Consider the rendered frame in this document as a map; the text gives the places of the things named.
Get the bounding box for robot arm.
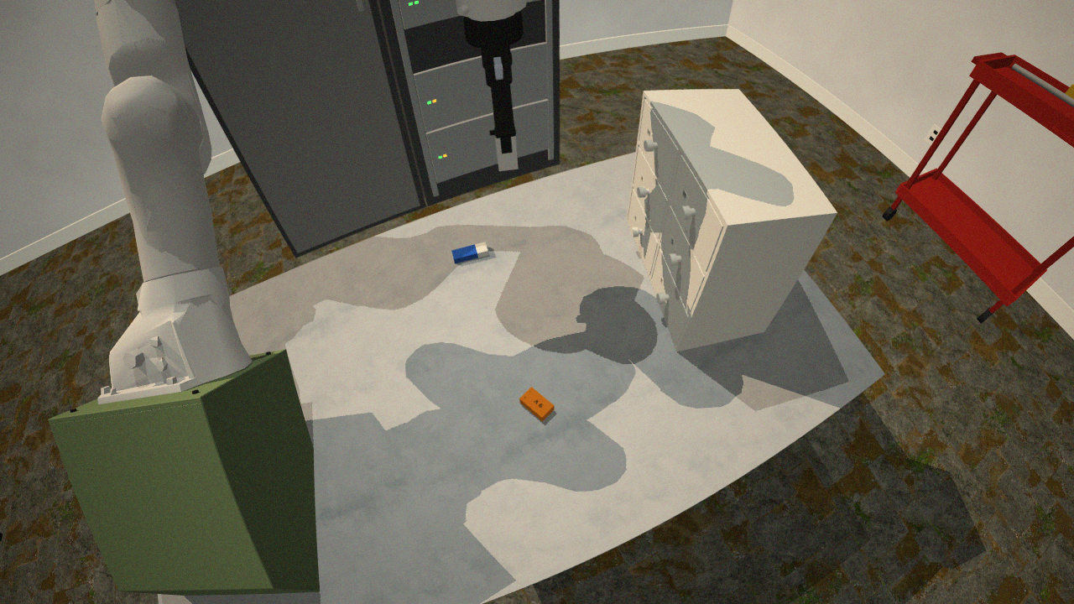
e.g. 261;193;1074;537
95;0;253;404

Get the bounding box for blue and white eraser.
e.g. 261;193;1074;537
451;242;488;263

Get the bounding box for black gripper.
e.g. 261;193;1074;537
463;11;523;171

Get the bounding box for orange rectangular block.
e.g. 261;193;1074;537
519;387;554;421

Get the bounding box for cream small chest of drawers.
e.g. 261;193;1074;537
626;89;837;351

